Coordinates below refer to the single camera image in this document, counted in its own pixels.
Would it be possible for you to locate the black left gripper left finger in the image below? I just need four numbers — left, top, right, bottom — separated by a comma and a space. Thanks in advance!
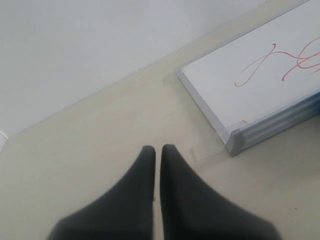
47, 145, 156, 240

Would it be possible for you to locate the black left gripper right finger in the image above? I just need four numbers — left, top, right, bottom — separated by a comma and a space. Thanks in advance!
160, 144, 280, 240

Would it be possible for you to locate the white board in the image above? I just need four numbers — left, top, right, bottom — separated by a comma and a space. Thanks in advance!
175, 0, 320, 156

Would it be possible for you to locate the clear tape front left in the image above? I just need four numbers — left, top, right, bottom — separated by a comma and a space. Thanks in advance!
190, 120, 248, 162

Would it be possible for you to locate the clear tape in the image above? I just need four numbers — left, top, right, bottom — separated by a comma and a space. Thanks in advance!
190, 120, 248, 162
162, 71, 183, 85

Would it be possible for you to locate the clear tape back left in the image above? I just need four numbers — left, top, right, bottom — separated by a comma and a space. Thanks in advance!
162, 71, 183, 85

